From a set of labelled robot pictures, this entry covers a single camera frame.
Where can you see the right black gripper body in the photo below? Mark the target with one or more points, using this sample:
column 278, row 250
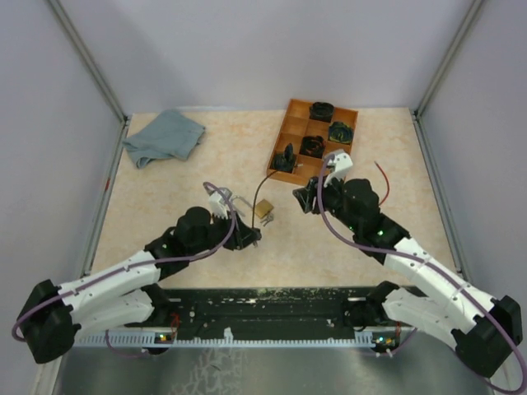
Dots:
column 333, row 197

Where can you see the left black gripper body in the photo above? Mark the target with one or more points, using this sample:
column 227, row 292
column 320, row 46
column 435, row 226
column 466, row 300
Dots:
column 235, row 239

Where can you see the brass padlock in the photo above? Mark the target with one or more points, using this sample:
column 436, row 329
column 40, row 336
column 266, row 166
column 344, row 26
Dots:
column 261, row 209

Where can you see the black cable lock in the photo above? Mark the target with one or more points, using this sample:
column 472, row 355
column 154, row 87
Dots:
column 276, row 187

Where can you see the red cable lock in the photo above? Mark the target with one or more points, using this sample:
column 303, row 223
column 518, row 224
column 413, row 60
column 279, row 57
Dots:
column 387, row 183

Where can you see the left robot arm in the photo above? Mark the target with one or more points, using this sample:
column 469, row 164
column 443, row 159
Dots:
column 127, row 294

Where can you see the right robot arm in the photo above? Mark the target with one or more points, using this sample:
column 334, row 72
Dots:
column 481, row 329

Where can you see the wooden compartment tray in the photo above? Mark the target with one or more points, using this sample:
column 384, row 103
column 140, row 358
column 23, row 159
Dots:
column 309, row 131

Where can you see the blue folded cloth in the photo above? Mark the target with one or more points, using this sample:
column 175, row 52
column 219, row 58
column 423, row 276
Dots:
column 170, row 135

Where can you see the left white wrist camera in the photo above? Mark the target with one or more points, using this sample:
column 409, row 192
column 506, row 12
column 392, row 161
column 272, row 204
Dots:
column 217, row 202

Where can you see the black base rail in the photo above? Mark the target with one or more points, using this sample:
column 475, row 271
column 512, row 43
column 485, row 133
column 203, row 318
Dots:
column 351, row 306

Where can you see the white toothed cable duct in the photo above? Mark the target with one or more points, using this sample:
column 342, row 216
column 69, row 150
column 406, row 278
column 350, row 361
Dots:
column 233, row 336

